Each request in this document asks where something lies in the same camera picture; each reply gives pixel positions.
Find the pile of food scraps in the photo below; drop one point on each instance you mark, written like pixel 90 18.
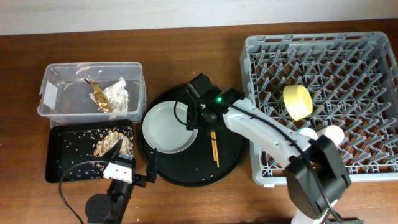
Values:
pixel 110 140

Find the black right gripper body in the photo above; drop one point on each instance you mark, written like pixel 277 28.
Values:
pixel 196 114

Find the wooden chopstick right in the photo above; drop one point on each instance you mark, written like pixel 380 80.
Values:
pixel 216 150

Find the round black serving tray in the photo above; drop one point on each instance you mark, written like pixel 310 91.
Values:
pixel 195 167

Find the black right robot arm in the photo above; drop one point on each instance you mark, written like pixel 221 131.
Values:
pixel 315 172

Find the grey dishwasher rack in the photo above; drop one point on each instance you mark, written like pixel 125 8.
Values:
pixel 352 79

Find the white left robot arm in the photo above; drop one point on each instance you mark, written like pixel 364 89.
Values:
pixel 111 206

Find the clear plastic bin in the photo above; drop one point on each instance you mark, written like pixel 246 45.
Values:
pixel 74 104

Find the black rectangular tray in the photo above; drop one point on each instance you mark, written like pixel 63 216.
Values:
pixel 71 149

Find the yellow bowl with scraps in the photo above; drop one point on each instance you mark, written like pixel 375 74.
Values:
pixel 298 102

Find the white napkin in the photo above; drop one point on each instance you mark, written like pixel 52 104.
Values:
pixel 117 95

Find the grey plate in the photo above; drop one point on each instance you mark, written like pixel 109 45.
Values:
pixel 162 130

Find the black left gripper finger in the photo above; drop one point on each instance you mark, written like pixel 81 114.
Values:
pixel 112 154
pixel 151 171

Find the light blue cup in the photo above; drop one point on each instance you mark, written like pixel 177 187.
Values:
pixel 309 132

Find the pink cup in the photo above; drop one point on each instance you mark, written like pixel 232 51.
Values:
pixel 333 132

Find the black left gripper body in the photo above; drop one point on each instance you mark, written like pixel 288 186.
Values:
pixel 138 180

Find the white label on bin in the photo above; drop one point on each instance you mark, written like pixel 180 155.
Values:
pixel 50 95

